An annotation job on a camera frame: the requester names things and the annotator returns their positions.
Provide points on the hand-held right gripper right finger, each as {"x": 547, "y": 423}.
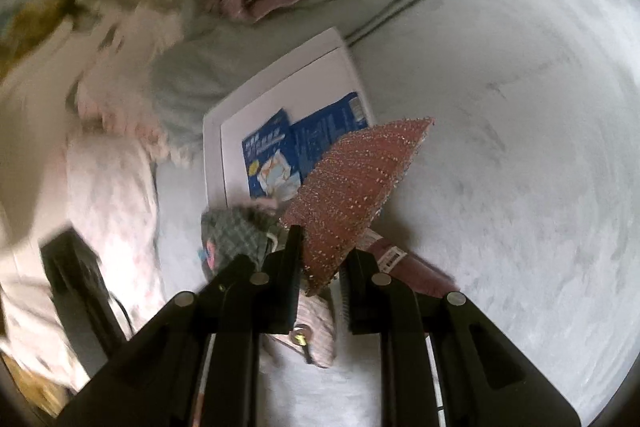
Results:
{"x": 357, "y": 297}

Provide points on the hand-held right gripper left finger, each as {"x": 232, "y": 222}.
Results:
{"x": 287, "y": 277}

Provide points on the grey plaid pouch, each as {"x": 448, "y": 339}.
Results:
{"x": 235, "y": 232}

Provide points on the pink glittery cloth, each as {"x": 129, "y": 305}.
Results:
{"x": 355, "y": 192}

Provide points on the white shallow box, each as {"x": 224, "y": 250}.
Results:
{"x": 280, "y": 97}

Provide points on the pink striped pouch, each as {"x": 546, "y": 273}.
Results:
{"x": 315, "y": 327}

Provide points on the white floral quilt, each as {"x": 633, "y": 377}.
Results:
{"x": 110, "y": 207}

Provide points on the blue printed packet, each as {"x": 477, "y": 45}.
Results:
{"x": 270, "y": 157}

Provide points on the dark blue packet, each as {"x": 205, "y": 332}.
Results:
{"x": 325, "y": 127}

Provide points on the pink ruffled cloth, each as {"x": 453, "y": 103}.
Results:
{"x": 135, "y": 107}

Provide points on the light blue bed sheet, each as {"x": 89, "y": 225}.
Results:
{"x": 500, "y": 157}

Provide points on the grey-green blanket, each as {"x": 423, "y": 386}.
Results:
{"x": 210, "y": 62}

